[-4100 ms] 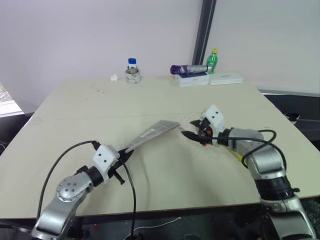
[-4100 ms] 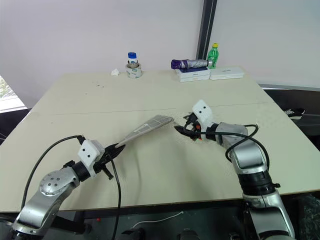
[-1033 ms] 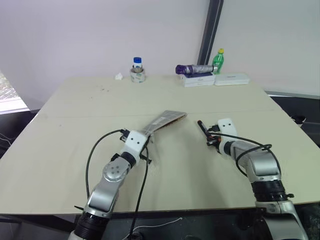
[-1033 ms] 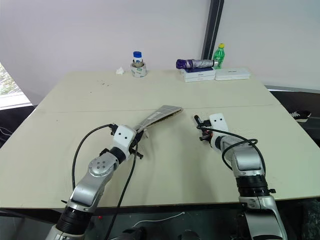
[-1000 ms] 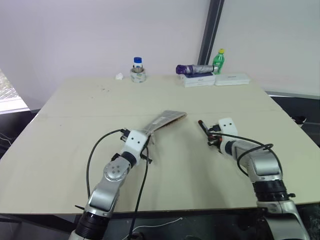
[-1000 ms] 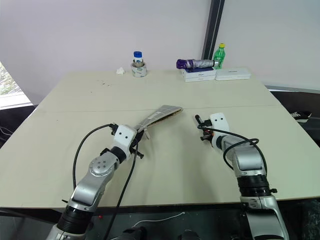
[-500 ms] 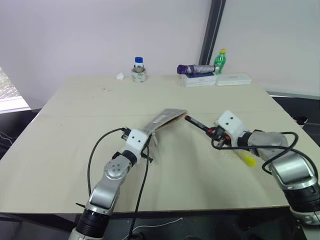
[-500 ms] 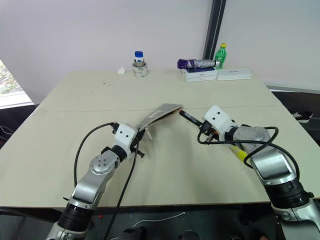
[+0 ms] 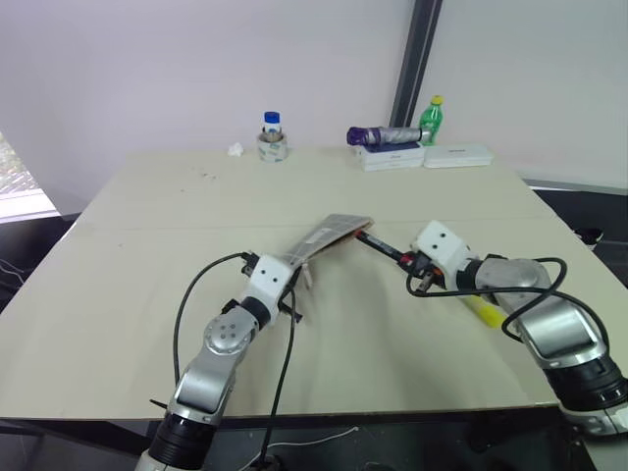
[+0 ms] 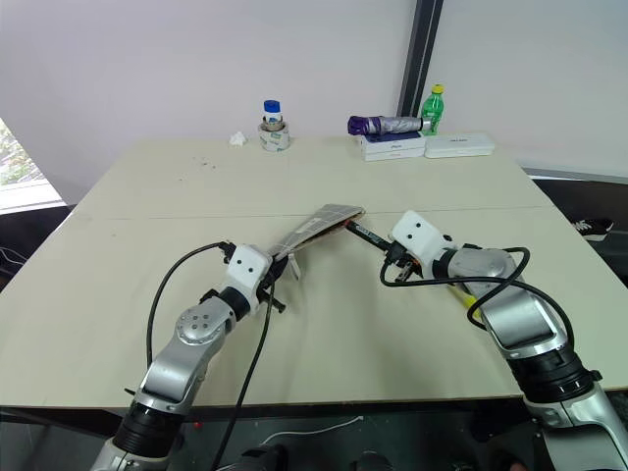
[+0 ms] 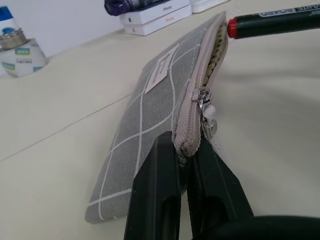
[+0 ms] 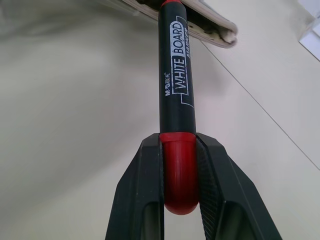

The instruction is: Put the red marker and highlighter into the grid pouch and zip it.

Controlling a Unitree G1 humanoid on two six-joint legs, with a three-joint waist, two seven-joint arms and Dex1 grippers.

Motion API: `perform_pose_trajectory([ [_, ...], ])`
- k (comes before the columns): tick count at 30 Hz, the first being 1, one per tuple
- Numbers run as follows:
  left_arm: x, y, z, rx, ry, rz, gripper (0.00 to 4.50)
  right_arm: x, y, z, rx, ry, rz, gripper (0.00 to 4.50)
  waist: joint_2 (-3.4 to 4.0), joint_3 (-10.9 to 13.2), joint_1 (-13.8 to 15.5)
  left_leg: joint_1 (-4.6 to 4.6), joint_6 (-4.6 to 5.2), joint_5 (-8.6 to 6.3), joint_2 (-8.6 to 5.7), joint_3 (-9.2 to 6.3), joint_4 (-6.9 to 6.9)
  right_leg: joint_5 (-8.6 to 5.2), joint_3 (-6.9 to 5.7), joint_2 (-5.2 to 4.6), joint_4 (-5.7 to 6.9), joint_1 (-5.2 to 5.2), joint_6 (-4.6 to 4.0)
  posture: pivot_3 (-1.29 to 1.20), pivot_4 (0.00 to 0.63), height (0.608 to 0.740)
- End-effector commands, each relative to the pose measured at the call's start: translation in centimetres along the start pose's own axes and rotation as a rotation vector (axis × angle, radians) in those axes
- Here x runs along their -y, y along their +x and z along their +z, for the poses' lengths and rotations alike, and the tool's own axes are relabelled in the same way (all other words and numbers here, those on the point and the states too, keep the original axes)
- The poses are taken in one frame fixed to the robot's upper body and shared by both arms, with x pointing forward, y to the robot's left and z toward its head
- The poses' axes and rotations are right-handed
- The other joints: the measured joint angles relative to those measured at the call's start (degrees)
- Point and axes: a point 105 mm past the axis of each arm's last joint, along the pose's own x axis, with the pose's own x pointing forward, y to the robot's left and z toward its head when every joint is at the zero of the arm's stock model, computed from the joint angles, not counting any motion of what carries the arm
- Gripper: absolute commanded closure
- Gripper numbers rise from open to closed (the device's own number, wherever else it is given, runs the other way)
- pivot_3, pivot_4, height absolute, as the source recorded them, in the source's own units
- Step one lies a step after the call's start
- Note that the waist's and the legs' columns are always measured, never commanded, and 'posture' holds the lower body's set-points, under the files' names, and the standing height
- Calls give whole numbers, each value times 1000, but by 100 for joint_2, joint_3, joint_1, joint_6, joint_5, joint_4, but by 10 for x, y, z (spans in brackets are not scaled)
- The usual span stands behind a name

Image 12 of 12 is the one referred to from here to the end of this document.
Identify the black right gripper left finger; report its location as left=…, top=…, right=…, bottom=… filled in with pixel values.
left=105, top=133, right=166, bottom=240

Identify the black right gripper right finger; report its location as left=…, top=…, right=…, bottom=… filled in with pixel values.
left=195, top=132, right=280, bottom=240

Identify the black red whiteboard marker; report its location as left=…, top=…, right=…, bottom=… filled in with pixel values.
left=158, top=0, right=200, bottom=215

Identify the white grid zipper pouch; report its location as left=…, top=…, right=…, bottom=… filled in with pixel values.
left=119, top=0, right=238, bottom=49

